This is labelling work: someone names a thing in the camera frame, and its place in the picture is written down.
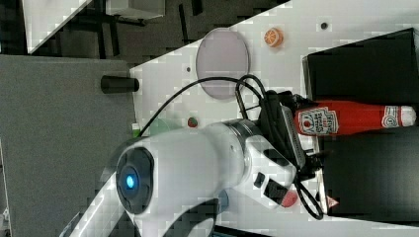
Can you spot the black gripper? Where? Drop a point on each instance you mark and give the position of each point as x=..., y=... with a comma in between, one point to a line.
x=276, y=122

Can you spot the red plush ketchup bottle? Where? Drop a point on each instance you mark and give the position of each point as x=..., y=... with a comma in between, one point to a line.
x=344, y=117

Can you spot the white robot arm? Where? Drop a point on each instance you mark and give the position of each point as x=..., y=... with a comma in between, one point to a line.
x=174, y=184

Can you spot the black toaster oven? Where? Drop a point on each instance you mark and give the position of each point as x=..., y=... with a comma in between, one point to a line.
x=371, y=175

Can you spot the red plush strawberry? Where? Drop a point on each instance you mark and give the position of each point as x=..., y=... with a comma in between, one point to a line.
x=192, y=122

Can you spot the orange slice toy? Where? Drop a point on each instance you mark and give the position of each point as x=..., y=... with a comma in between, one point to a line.
x=273, y=37

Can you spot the blue bowl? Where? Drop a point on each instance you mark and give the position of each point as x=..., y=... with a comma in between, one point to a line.
x=223, y=201

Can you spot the green perforated colander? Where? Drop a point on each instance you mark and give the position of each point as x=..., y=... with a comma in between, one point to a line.
x=161, y=125

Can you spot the white side table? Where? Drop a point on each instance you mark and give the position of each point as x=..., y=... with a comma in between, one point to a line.
x=43, y=18

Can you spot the black cylinder post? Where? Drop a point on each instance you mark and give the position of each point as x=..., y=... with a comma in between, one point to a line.
x=116, y=84

